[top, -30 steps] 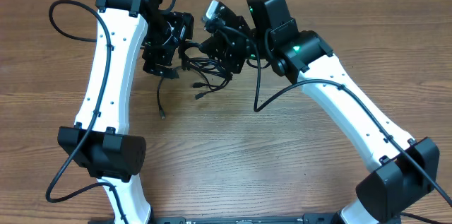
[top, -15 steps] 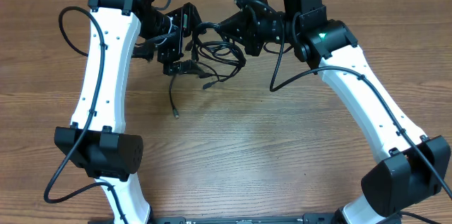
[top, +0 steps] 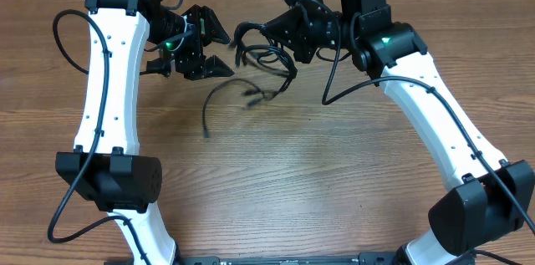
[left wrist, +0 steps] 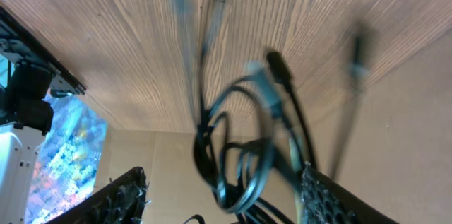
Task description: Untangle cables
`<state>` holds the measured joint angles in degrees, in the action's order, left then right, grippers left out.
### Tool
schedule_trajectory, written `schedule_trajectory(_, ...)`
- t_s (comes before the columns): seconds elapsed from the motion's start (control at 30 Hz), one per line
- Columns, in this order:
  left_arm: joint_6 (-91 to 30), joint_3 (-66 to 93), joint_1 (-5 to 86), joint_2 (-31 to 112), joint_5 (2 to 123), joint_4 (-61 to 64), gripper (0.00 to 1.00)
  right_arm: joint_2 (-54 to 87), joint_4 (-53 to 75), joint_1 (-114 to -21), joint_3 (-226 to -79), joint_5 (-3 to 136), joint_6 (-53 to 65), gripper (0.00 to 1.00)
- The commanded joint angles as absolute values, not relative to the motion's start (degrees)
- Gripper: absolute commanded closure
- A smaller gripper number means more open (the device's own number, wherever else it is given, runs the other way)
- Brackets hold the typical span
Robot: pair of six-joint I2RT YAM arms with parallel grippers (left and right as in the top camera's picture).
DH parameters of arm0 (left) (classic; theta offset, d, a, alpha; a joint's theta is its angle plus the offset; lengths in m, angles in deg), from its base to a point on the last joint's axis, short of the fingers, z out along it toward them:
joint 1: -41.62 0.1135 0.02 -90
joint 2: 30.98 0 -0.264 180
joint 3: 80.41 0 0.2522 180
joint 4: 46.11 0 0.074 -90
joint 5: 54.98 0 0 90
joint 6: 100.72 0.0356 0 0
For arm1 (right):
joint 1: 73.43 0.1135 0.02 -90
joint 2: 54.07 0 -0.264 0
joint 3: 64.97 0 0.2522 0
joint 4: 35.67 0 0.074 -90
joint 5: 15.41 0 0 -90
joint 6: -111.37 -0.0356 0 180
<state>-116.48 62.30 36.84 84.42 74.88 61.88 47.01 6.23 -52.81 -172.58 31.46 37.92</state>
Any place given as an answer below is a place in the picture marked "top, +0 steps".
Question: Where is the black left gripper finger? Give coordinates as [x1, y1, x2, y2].
[202, 6, 231, 45]
[203, 55, 234, 79]

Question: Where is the black USB cable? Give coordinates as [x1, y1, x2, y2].
[201, 21, 298, 139]

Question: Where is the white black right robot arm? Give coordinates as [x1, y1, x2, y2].
[262, 0, 534, 264]

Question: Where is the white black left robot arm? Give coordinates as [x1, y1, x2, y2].
[55, 0, 233, 264]

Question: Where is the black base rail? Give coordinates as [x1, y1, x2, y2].
[173, 252, 410, 265]

